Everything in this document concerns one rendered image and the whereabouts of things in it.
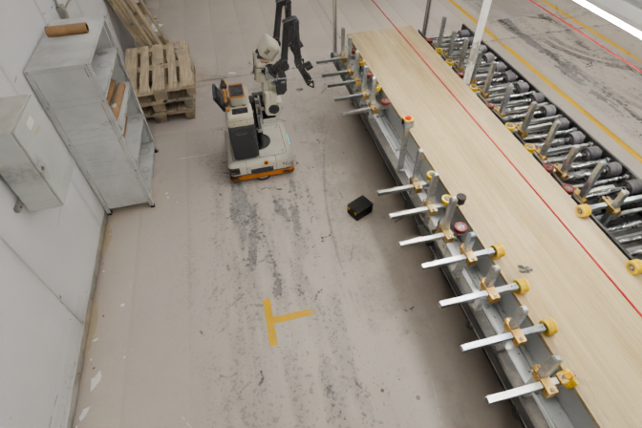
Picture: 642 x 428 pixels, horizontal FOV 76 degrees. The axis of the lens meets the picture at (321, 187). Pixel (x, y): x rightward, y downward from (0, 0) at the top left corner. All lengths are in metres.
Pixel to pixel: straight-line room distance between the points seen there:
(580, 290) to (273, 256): 2.29
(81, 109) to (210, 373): 2.23
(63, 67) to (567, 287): 3.62
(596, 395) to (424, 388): 1.14
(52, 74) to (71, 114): 0.35
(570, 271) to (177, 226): 3.20
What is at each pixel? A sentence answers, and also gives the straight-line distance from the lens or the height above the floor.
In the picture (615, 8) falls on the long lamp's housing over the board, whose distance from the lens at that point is 2.01.
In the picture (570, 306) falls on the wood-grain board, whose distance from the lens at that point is 2.73.
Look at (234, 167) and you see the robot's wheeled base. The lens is 4.17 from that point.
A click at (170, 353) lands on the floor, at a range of 3.46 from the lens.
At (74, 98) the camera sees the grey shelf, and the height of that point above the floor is 1.29.
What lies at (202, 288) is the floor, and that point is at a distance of 3.65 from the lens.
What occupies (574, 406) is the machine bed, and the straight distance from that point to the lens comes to 2.67.
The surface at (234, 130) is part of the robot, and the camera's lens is 3.94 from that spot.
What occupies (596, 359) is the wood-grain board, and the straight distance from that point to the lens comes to 2.62.
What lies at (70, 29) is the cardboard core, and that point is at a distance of 4.01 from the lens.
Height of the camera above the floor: 3.00
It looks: 45 degrees down
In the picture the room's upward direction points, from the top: 2 degrees counter-clockwise
